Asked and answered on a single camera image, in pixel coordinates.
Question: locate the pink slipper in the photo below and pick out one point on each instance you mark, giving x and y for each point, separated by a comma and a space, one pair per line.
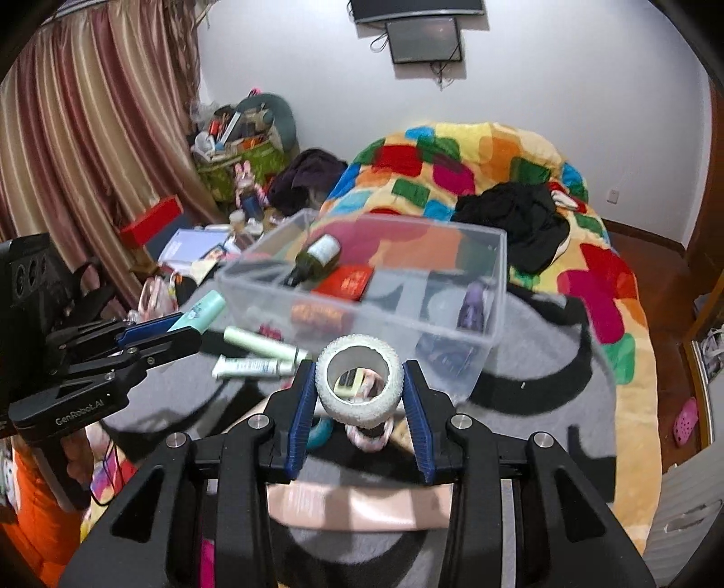
685, 421

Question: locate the pink bunny bottle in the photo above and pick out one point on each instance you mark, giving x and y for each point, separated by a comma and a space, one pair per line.
249, 195

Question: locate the grey neck pillow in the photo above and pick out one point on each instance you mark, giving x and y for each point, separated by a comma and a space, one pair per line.
283, 119

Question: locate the dark green bottle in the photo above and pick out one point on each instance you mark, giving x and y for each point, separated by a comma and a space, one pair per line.
317, 257

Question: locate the pale green tube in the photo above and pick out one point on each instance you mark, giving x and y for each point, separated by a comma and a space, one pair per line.
254, 342

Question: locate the red box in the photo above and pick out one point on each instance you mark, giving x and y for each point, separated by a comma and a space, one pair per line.
150, 220

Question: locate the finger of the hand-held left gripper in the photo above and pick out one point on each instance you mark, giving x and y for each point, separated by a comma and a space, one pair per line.
169, 346
150, 331

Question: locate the blue printed packet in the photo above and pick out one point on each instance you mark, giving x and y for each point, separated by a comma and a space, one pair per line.
447, 353

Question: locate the grey black blanket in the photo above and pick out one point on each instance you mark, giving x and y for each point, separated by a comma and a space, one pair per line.
526, 407

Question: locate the striped curtain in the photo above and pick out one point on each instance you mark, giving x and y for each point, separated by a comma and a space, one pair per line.
85, 124

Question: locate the small yellow gadget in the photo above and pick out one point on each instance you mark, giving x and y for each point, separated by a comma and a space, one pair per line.
349, 381

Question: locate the beige card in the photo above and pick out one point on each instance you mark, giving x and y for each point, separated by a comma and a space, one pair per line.
350, 506

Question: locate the small wall monitor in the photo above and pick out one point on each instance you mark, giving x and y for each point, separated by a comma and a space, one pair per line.
424, 39

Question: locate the red booklet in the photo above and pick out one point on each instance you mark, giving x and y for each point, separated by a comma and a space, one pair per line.
345, 282

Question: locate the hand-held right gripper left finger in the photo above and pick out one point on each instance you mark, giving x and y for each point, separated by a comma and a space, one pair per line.
300, 421

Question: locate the white shoes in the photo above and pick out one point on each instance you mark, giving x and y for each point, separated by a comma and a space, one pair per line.
714, 350

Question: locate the black clothing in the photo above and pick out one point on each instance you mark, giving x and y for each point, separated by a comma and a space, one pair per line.
514, 220

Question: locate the person's left hand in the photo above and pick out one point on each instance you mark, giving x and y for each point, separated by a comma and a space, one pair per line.
78, 458

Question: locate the mint green tube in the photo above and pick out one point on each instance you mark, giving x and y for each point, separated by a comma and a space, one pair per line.
201, 314

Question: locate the blue white notebook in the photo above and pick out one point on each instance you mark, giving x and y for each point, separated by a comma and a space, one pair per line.
189, 246

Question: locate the colourful patchwork blanket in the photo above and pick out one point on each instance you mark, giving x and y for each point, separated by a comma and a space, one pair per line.
599, 305

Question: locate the dark purple clothing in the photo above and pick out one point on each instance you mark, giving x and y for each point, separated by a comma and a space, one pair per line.
305, 175

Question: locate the white printed tube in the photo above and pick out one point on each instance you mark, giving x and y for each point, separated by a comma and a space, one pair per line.
249, 367

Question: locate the person's left forearm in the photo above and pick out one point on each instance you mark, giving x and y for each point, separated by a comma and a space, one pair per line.
39, 509

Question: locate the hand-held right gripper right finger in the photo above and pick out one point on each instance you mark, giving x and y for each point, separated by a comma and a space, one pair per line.
419, 432

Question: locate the white tape roll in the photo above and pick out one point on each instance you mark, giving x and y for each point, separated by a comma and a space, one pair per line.
339, 401

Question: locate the purple item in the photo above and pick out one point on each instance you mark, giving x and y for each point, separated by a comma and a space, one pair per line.
472, 308

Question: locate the wall socket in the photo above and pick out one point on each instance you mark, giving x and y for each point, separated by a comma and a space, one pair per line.
613, 196

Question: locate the orange small box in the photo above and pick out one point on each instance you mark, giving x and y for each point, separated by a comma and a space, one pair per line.
317, 314

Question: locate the clear plastic box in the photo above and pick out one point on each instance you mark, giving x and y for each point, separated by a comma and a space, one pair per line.
396, 254

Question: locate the teal tape roll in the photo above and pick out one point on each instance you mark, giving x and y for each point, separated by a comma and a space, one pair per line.
321, 432

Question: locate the green bag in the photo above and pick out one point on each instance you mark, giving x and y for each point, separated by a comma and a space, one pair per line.
249, 164

